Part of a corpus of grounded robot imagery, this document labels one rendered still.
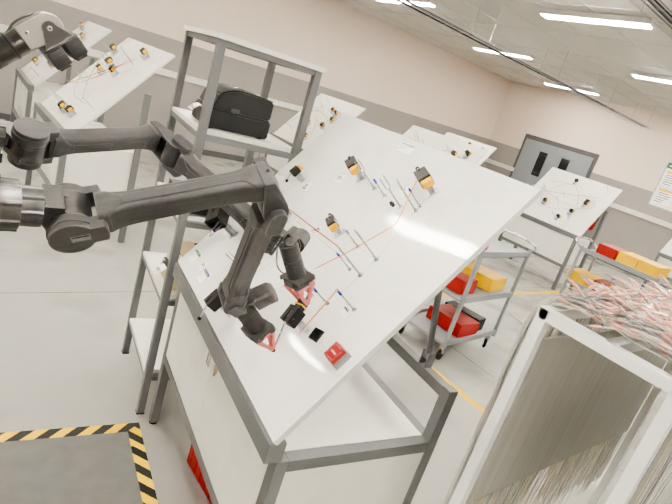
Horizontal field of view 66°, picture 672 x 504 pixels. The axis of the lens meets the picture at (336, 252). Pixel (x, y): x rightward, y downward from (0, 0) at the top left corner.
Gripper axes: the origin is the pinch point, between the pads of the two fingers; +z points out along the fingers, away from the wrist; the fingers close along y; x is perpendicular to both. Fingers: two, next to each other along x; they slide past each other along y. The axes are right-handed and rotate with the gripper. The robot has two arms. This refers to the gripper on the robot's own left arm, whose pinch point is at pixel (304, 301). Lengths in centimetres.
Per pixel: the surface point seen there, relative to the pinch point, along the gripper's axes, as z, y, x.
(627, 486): 25, -88, -15
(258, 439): 23.8, -11.4, 31.9
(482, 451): 35, -54, -10
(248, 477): 42, -3, 36
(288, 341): 11.3, 2.3, 7.8
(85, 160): -7, 328, -25
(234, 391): 21.6, 9.7, 26.9
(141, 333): 61, 149, 21
